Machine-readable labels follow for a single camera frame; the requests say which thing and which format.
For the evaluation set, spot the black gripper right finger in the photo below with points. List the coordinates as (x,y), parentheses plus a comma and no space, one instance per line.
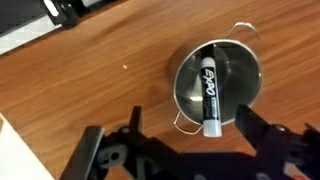
(263,133)

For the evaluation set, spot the silver metal pot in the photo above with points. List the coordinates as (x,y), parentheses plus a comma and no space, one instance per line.
(236,83)

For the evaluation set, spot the tiny pale crumb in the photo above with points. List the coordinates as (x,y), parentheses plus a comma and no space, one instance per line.
(125,66)

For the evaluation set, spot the black orange clamp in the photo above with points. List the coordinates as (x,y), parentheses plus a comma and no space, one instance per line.
(68,16)

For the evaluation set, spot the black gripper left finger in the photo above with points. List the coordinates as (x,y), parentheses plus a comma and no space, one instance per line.
(93,150)

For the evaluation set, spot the black Expo marker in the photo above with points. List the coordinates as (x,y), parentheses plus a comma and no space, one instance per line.
(210,100)

